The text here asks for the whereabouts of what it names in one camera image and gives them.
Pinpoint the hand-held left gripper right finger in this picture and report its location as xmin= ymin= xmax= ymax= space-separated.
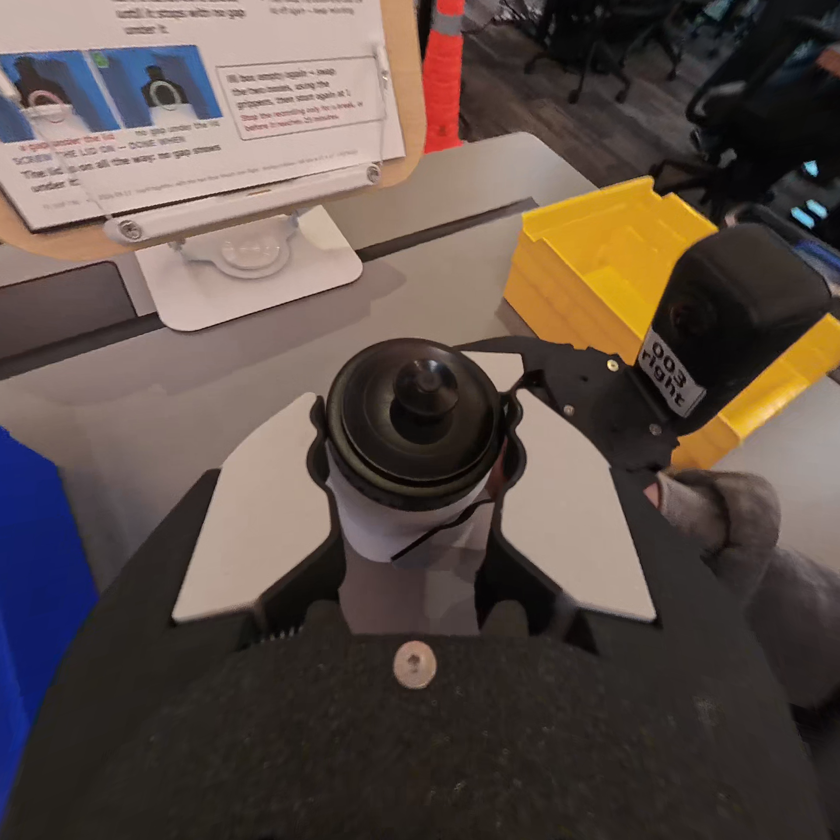
xmin=476 ymin=390 xmax=657 ymax=641

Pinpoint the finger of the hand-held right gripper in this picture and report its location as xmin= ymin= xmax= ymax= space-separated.
xmin=390 ymin=502 xmax=493 ymax=572
xmin=462 ymin=351 xmax=527 ymax=395

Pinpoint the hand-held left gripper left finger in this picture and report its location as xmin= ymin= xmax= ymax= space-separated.
xmin=172 ymin=392 xmax=347 ymax=627

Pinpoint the white plastic bottle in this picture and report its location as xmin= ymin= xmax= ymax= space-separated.
xmin=325 ymin=469 xmax=503 ymax=564

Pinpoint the black bottle lid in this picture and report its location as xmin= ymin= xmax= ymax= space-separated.
xmin=326 ymin=338 xmax=506 ymax=509

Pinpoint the yellow plastic bin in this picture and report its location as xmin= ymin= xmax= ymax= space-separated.
xmin=504 ymin=176 xmax=840 ymax=470

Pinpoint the blue plastic bin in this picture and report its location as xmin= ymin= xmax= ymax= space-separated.
xmin=0 ymin=427 xmax=99 ymax=808

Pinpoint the orange traffic cone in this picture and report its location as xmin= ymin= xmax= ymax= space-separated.
xmin=423 ymin=0 xmax=465 ymax=155

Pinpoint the wooden clipboard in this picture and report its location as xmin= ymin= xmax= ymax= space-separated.
xmin=0 ymin=0 xmax=427 ymax=262

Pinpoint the instruction sheet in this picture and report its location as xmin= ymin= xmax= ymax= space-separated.
xmin=0 ymin=0 xmax=406 ymax=232

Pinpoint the black office chair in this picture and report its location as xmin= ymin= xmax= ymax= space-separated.
xmin=525 ymin=0 xmax=690 ymax=106
xmin=650 ymin=0 xmax=840 ymax=224

